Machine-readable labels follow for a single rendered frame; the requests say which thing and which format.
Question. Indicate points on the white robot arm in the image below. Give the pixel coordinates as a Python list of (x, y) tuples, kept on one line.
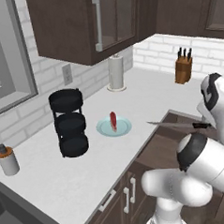
[(171, 188)]

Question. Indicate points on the red raw meat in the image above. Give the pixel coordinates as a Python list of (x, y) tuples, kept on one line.
[(113, 120)]

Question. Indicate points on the light blue plate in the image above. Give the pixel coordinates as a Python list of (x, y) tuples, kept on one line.
[(122, 127)]

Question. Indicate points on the open dark wood drawer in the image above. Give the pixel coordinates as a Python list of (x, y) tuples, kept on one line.
[(159, 144)]

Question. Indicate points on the wooden knife block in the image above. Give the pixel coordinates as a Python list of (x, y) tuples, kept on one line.
[(183, 70)]

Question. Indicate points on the dark wood drawer front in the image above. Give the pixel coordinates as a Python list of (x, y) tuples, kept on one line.
[(106, 216)]

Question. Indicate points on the white paper towel roll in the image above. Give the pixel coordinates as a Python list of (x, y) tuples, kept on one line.
[(116, 73)]

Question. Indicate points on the black three-tier stand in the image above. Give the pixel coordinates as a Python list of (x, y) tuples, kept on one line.
[(68, 122)]

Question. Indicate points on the glass cupboard door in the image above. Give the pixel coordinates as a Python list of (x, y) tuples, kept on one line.
[(117, 16)]

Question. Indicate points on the dark wood base cupboard door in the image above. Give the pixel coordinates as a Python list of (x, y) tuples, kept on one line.
[(140, 206), (122, 219)]

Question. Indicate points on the white soap dispenser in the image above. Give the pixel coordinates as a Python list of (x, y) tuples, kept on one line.
[(8, 161)]

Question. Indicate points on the grey framed window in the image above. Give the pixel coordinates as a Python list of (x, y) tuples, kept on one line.
[(4, 54)]

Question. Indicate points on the dark wood corner cupboard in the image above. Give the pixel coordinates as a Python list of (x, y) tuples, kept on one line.
[(186, 9)]

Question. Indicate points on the grey sink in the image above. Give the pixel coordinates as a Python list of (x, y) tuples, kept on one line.
[(20, 216)]

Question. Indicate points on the white wall outlet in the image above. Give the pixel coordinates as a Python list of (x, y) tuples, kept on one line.
[(67, 74)]

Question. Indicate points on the dark wood wall cupboard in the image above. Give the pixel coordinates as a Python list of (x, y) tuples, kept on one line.
[(61, 26)]

